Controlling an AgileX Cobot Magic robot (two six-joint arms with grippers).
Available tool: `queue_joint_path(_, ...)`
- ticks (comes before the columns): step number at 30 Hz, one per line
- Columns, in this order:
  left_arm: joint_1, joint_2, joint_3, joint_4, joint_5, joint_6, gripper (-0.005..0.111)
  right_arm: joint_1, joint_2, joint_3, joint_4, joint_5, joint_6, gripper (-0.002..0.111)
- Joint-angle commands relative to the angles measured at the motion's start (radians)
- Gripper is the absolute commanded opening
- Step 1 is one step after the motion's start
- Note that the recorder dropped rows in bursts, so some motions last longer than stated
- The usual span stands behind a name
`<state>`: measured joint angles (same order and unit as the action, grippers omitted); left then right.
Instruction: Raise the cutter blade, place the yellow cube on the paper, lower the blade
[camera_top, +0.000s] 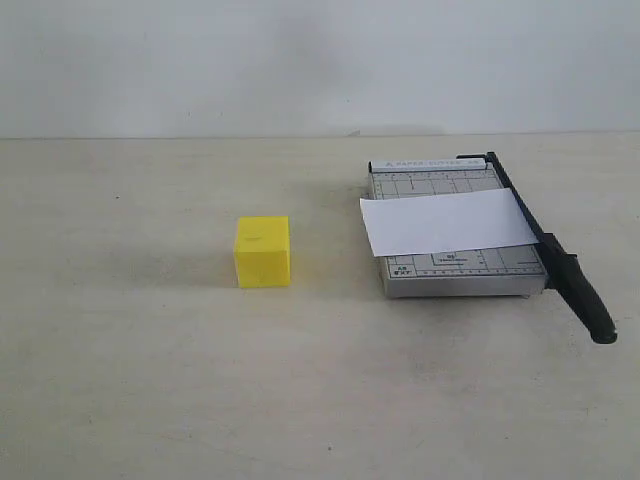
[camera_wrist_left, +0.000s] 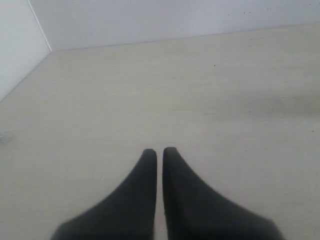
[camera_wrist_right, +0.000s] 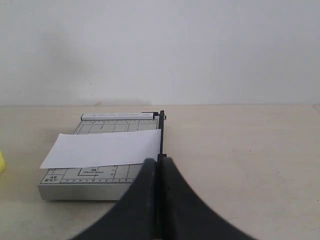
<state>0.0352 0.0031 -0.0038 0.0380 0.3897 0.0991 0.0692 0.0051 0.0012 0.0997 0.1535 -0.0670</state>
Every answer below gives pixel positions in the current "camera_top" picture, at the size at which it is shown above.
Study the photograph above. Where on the grey paper cutter base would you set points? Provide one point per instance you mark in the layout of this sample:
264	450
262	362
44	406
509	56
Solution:
507	271

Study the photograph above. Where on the white paper sheet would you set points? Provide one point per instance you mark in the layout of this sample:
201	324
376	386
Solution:
445	223

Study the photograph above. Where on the black cutter blade lever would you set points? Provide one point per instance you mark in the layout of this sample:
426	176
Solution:
563	269

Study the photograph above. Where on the yellow foam cube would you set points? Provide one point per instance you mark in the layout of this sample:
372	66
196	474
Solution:
262	252

